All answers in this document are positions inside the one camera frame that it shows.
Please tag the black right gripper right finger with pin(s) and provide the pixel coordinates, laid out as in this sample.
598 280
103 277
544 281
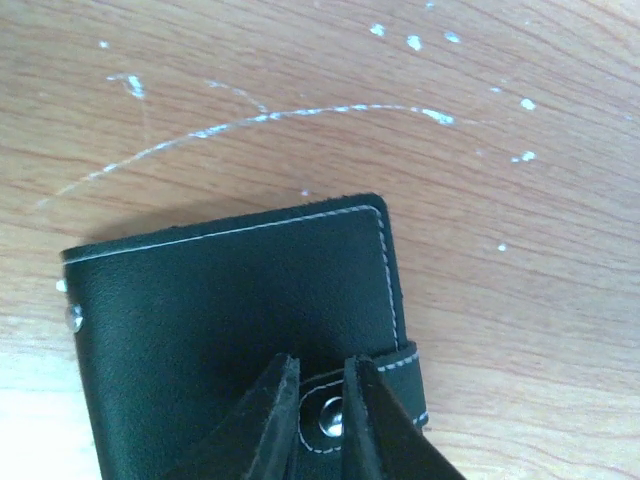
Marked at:
379 440

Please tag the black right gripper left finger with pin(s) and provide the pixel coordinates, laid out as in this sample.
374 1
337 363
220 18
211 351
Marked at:
257 439

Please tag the black leather card holder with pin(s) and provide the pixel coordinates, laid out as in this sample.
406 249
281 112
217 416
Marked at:
176 325

